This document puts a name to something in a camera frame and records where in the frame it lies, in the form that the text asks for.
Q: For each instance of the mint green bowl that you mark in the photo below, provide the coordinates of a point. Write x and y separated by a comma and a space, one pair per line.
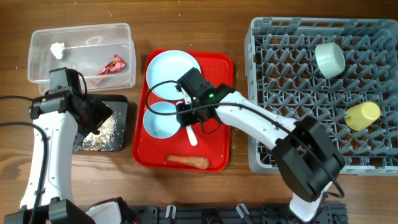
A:
330, 59

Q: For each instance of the red serving tray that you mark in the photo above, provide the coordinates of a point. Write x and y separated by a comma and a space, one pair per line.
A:
213, 140

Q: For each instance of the light blue plate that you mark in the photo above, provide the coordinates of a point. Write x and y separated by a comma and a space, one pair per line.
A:
169, 65

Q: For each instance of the orange carrot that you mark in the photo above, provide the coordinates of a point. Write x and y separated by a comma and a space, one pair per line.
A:
197, 162

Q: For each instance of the grey dishwasher rack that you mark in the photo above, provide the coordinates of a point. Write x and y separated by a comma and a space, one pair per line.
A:
283, 77

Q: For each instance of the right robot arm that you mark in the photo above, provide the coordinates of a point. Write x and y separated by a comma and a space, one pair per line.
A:
308, 161

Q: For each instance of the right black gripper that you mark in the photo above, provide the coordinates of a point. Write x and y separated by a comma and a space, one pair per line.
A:
185, 117

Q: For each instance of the white tissue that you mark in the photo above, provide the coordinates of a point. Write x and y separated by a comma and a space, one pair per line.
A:
57, 50

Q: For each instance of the red snack wrapper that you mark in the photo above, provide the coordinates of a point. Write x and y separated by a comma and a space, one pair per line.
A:
114, 66

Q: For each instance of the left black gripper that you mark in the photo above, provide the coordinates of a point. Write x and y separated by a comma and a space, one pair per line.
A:
94, 112

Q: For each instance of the rice and peanut leftovers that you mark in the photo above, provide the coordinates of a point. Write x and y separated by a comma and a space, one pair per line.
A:
108, 138

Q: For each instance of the light blue bowl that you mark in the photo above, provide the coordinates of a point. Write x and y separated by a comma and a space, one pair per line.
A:
160, 126

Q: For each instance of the black plastic tray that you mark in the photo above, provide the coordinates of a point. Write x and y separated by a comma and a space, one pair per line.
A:
119, 105

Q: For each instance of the white plastic spoon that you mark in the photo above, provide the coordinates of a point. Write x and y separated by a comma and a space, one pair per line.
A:
190, 133

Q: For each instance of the yellow plastic cup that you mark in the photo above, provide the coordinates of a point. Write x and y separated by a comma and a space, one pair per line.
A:
361, 116

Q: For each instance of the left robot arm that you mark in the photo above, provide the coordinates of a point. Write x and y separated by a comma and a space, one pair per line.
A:
61, 120

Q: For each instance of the clear plastic bin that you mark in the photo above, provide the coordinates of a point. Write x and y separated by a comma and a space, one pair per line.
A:
87, 50

